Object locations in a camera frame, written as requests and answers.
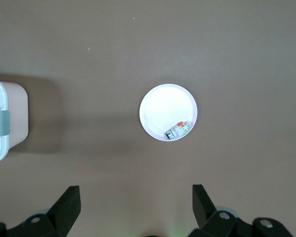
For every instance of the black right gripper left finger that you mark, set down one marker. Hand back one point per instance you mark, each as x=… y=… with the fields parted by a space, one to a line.
x=64 y=209

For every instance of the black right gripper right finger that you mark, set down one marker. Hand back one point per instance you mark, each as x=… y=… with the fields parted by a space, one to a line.
x=207 y=212

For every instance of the white lidded storage box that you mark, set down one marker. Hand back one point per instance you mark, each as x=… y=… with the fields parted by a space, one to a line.
x=0 y=123

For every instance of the pink round plate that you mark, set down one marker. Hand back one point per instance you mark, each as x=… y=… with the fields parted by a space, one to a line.
x=162 y=108

